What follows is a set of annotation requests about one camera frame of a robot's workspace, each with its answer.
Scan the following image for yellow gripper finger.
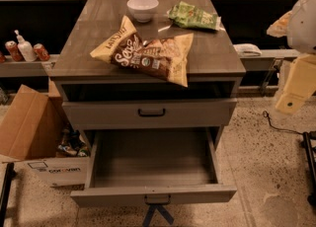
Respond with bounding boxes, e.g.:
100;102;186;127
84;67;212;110
276;54;316;114

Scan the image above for closed middle drawer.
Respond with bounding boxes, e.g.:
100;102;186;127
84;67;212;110
62;99;236;130

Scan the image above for black stand left edge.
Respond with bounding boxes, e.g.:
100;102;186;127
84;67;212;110
0;163;16;227

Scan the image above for white pump bottle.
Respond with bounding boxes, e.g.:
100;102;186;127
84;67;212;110
15;30;37;62

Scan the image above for black stand right edge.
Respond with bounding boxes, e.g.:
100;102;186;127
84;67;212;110
301;131;316;206

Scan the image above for brown and yellow chip bag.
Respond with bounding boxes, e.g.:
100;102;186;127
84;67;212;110
90;16;194;87

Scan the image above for snack packets in box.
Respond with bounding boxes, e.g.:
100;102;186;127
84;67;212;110
57;129;90;157

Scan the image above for red soda can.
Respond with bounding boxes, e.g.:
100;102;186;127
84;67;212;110
5;40;23;61
34;43;50;61

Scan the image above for red soda can left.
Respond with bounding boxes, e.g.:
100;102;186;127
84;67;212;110
5;40;23;61

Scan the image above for open bottom drawer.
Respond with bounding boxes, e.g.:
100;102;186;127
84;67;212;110
71;127;237;207

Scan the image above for brown cardboard box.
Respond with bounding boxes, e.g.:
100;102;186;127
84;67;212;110
0;85;89;187

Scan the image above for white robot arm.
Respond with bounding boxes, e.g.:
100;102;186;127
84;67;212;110
267;0;316;114

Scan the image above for grey wooden drawer cabinet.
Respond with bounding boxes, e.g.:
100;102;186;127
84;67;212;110
47;0;245;207

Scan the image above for green chip bag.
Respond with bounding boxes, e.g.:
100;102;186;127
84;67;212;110
167;1;221;31

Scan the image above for white ceramic bowl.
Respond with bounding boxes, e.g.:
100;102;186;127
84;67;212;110
126;0;159;23

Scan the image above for red soda can right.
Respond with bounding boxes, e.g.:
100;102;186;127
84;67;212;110
34;43;50;61

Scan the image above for black stand edge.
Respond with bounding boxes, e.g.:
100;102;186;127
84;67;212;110
301;131;316;206
0;163;16;227

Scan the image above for white folded cloth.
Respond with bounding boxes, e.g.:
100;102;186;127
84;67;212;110
234;43;262;57

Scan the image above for black cable on floor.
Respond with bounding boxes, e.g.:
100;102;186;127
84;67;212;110
262;110;305;136

